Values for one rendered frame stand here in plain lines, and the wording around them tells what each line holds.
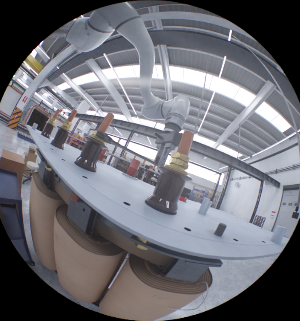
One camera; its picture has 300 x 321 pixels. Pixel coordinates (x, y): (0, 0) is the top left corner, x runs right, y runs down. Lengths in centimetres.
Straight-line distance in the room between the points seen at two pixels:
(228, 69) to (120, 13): 940
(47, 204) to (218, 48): 385
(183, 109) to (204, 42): 300
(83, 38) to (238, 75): 979
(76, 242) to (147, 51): 74
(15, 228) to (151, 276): 113
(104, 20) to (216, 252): 61
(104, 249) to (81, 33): 84
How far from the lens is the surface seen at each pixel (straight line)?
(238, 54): 350
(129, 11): 45
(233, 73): 983
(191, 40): 342
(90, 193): 18
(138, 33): 43
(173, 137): 42
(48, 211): 75
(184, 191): 59
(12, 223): 130
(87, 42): 56
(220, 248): 19
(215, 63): 949
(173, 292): 46
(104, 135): 34
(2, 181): 115
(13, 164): 154
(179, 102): 54
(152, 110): 58
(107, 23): 47
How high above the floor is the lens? 142
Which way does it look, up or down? 8 degrees up
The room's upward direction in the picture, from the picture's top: 23 degrees clockwise
